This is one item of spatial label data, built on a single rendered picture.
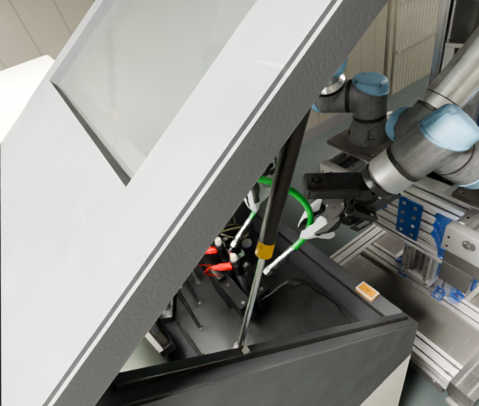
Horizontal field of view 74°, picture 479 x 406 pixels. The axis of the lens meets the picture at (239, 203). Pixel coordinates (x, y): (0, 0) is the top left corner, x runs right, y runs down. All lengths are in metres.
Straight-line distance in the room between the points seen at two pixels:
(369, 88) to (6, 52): 1.88
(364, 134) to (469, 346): 1.02
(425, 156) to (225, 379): 0.42
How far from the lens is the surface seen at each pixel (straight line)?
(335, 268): 0.97
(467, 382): 1.67
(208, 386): 0.40
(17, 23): 2.28
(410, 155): 0.57
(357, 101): 1.22
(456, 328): 1.79
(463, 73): 0.73
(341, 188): 0.59
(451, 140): 0.56
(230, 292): 0.93
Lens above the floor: 1.72
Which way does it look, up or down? 39 degrees down
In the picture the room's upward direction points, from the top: 17 degrees counter-clockwise
